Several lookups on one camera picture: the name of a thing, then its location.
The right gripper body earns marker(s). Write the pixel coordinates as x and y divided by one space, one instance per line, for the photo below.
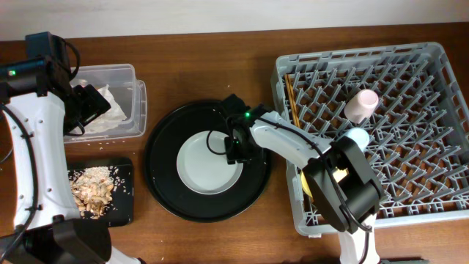
234 150

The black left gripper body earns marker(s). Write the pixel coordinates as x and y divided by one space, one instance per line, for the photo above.
86 107

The white tissue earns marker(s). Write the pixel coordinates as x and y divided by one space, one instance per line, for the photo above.
109 120

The grey plate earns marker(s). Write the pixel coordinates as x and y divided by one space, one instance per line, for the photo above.
203 171

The yellow plastic bowl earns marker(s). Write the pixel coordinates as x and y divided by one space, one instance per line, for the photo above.
305 187

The wooden chopstick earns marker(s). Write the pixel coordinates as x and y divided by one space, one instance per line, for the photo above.
294 102
291 102

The peanut shells and rice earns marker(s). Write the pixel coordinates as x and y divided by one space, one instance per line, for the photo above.
93 190

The blue plastic cup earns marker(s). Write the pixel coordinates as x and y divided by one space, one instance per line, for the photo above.
359 136

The pink plastic cup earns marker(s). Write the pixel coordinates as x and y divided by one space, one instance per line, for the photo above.
361 106

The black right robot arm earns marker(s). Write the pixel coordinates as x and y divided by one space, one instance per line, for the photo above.
344 188

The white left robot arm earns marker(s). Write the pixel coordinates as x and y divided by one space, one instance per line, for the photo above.
40 106

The grey plastic dishwasher rack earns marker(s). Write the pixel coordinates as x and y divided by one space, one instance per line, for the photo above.
418 133

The clear plastic bin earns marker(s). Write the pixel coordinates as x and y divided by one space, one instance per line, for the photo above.
129 92

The round black tray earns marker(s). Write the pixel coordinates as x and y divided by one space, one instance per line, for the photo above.
163 180

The black rectangular bin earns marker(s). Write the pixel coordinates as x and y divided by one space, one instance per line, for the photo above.
121 212

